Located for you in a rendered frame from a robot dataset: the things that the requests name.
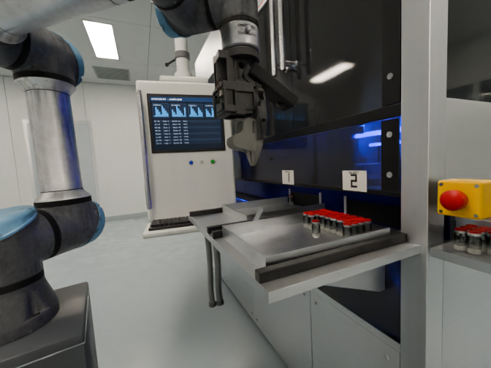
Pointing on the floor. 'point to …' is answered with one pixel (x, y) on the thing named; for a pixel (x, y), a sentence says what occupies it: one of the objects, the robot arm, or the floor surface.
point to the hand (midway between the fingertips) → (255, 159)
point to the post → (422, 177)
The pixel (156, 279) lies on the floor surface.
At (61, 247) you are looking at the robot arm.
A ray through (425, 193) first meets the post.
